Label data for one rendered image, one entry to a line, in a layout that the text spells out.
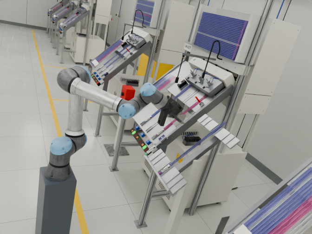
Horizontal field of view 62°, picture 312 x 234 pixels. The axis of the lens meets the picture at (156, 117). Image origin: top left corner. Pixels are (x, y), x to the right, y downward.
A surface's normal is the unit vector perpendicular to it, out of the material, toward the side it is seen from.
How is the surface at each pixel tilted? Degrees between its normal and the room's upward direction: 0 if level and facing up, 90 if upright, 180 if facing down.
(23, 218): 0
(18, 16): 90
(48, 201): 90
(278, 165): 90
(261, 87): 90
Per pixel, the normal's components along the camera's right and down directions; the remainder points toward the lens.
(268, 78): 0.42, 0.44
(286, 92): -0.88, -0.02
